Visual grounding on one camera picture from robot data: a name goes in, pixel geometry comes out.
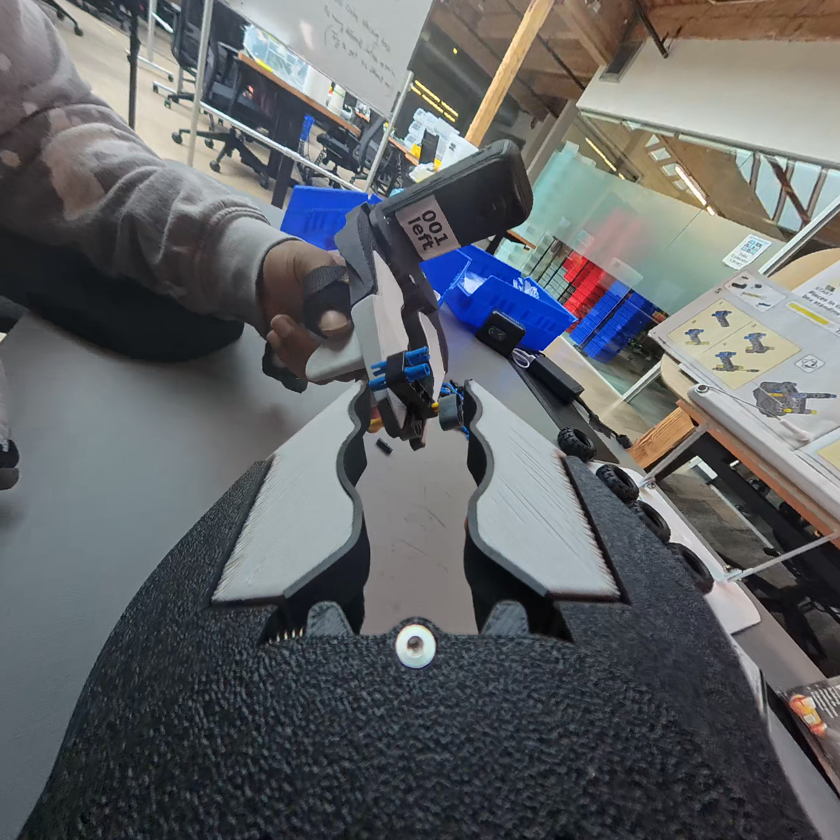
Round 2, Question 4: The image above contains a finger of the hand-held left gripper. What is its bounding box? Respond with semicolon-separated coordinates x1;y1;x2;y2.
354;255;422;442
419;307;452;409

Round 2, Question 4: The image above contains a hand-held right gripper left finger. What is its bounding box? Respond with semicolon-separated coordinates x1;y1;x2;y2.
210;381;370;602

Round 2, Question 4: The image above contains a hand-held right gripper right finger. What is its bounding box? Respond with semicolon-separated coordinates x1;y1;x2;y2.
463;378;622;601

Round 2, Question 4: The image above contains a black beam toy assembly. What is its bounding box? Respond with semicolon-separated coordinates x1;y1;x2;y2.
366;346;440;453

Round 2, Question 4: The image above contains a person's left forearm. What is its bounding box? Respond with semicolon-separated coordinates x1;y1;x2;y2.
0;0;309;324

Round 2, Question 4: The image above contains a grey desk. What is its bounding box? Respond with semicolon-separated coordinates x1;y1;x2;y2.
0;197;840;840

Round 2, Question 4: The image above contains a wooden top office desk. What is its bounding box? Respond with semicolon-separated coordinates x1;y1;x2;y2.
235;51;422;206

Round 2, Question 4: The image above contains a person's left hand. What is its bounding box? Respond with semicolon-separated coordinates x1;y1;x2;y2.
259;239;358;388

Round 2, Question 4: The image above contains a black device with display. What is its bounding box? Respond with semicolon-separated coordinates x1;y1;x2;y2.
474;310;528;357

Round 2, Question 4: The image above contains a stack of white containers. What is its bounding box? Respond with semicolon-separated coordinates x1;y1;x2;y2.
402;107;475;166

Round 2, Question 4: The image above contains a blue plastic bin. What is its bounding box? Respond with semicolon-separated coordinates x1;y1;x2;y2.
443;268;580;353
280;185;490;310

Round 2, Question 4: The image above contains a black power adapter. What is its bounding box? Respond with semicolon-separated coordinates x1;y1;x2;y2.
526;352;587;405

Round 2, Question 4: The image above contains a wooden top table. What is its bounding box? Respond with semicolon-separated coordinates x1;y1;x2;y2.
627;394;840;547

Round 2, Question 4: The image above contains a stack of blue red crates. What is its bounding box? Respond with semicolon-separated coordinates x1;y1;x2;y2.
560;248;658;363

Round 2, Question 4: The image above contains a toy instruction booklet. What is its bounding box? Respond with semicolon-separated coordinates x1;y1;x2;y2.
648;268;840;471

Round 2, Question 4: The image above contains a white paper sign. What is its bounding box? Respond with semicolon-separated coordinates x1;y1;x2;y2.
721;232;773;271

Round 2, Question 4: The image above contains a black office chair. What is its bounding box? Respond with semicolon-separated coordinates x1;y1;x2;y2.
166;0;271;186

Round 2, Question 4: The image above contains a monster truck toy box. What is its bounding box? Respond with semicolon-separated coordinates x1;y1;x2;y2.
761;669;840;796

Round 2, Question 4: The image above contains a black light stand pole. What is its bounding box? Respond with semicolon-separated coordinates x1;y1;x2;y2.
123;0;143;130

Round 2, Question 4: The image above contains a black adapter cable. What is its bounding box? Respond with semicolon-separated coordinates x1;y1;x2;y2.
576;392;632;450

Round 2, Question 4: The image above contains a wooden post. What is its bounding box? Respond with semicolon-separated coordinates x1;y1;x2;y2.
465;0;557;150

